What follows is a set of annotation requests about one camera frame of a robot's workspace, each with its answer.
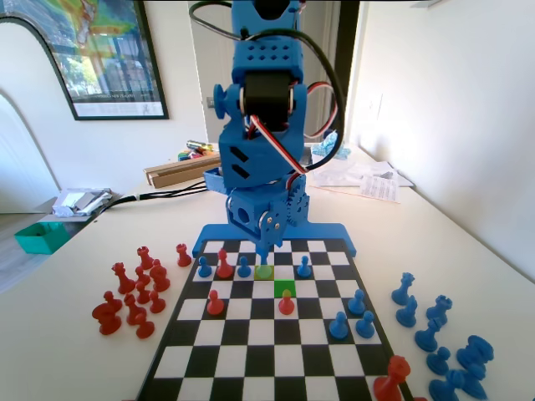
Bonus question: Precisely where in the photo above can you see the long wooden box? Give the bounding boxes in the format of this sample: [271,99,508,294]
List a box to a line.
[143,154,222,189]

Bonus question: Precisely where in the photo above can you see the striped servo wire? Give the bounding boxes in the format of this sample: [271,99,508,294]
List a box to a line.
[248,81,338,175]

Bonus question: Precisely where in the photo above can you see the red chess bishop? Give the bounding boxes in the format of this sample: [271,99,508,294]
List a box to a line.
[216,248,234,280]
[124,293,148,327]

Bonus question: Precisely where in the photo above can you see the blue camera housing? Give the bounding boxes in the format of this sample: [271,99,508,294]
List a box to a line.
[227,192,260,235]

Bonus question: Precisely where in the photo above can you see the blue base plate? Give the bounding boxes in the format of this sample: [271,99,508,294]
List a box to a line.
[191,223,359,258]

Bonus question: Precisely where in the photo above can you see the white arched panel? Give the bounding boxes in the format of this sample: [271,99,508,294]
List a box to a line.
[0,14,80,216]

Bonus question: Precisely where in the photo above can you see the blue chess bishop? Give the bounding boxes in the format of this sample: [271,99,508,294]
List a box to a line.
[414,317,442,353]
[428,368,466,401]

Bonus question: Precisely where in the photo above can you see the red chess queen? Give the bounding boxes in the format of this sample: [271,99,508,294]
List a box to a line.
[110,261,137,296]

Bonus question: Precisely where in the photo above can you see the blue chess queen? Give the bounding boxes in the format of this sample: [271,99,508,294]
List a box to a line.
[390,272,416,306]

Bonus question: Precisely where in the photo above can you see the green plastic bin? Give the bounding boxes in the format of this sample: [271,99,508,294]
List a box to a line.
[13,221,71,256]

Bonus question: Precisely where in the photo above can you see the coloured marker pack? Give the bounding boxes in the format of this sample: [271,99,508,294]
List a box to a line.
[177,150,221,163]

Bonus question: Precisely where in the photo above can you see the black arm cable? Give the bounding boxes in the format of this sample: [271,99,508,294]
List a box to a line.
[187,0,348,172]

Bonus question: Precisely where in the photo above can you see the black white chessboard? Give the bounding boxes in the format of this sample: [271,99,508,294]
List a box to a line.
[135,238,415,401]

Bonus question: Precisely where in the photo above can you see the blue chess rook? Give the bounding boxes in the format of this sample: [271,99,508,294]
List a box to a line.
[456,334,496,369]
[425,294,454,327]

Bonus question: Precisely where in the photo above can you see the blue chess king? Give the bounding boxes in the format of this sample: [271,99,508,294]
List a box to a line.
[255,256,273,280]

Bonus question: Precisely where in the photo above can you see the black table cable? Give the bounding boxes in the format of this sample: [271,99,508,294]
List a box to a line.
[94,183,209,214]
[94,185,209,215]

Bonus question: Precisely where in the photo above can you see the large red piece front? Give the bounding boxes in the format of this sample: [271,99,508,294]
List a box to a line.
[373,354,411,401]

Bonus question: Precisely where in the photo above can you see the printed paper leaflet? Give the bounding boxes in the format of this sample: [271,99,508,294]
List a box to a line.
[359,174,402,205]

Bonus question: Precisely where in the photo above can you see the white packaging pile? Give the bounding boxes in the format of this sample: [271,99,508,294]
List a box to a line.
[52,187,115,218]

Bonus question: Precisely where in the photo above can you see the white paper sheet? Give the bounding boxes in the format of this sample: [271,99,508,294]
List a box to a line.
[313,160,415,197]

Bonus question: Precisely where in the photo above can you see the framed map poster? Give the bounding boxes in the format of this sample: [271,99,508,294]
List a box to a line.
[0,0,171,121]

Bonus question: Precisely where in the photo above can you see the blue white patterned bag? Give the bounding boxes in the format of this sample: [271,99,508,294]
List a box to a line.
[311,129,351,162]

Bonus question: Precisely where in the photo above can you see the red chess rook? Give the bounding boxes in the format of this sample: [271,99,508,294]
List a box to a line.
[175,243,193,268]
[136,246,155,271]

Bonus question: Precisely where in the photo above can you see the clear plastic bag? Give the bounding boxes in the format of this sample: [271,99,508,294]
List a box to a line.
[311,154,364,187]

